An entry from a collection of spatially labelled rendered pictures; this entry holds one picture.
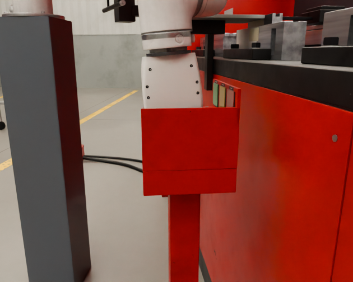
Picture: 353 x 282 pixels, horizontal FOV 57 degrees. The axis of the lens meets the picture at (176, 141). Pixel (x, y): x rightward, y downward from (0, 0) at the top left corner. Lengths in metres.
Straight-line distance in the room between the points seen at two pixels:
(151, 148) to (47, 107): 0.66
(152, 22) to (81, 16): 8.28
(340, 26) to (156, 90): 0.35
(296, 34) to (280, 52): 0.05
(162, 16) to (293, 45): 0.46
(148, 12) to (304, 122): 0.29
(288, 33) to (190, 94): 0.42
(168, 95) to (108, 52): 8.05
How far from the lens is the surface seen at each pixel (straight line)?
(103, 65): 8.64
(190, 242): 0.70
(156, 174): 0.55
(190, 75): 0.55
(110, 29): 8.58
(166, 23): 0.52
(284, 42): 0.90
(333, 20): 0.71
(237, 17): 1.03
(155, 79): 0.54
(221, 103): 0.64
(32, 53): 1.14
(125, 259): 1.57
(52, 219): 1.28
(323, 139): 0.49
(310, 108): 0.52
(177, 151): 0.54
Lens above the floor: 0.90
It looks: 15 degrees down
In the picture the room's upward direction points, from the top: straight up
